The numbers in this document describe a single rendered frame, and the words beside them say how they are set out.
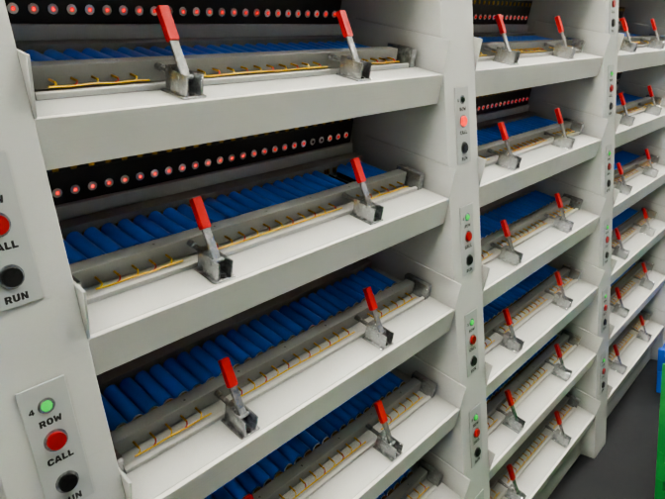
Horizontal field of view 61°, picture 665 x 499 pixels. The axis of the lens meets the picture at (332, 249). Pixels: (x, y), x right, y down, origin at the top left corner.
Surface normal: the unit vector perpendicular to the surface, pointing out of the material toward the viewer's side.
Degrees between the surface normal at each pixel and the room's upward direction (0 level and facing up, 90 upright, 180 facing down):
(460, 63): 90
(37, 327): 90
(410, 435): 18
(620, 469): 0
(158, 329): 108
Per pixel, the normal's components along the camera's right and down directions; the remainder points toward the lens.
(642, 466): -0.11, -0.96
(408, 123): -0.68, 0.27
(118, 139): 0.73, 0.40
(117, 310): 0.12, -0.88
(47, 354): 0.73, 0.11
